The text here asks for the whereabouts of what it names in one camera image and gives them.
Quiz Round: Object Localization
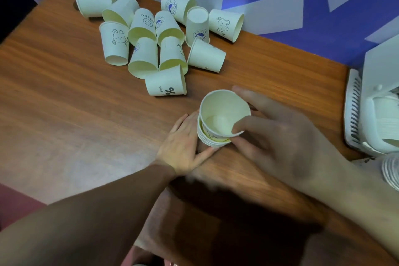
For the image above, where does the white desk fan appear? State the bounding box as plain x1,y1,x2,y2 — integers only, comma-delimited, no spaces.
344,34,399,158

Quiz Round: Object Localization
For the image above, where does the person's right forearm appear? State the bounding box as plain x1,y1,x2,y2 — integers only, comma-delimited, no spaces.
296,138,399,260

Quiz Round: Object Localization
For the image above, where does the person's right hand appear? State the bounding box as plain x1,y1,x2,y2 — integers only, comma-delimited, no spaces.
231,85,328,189

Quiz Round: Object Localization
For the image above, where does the pile of printed paper cups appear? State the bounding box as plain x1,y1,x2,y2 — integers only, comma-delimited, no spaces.
74,0,245,97

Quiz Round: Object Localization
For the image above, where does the person's left hand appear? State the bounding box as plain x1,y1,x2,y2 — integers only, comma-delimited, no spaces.
155,110,219,177

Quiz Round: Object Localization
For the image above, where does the person's left forearm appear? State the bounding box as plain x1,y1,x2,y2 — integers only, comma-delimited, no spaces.
0,160,177,266

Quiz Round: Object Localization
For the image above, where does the nested stack of paper cups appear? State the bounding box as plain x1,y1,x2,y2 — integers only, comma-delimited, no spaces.
197,116,233,148
352,152,399,192

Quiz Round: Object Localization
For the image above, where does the single white paper cup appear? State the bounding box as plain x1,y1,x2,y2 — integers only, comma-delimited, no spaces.
199,89,252,138

